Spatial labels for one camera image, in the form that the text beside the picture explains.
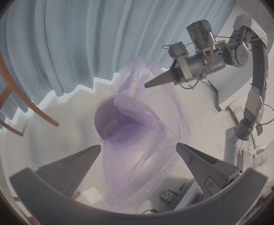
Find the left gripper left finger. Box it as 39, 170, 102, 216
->
35, 144, 102, 198

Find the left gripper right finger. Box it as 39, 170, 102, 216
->
176, 142, 241, 196

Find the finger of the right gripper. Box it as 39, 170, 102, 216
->
144, 70, 175, 89

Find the purple plastic bag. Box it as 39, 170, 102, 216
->
101, 58, 191, 208

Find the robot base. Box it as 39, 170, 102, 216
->
159, 103, 274, 220

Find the white trash bin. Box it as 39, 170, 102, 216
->
94, 96, 166, 148

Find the pale blue curtain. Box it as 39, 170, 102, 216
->
0, 0, 236, 121

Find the white cushioned wooden chair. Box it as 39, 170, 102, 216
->
0, 28, 82, 220

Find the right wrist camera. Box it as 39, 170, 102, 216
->
169, 42, 197, 82

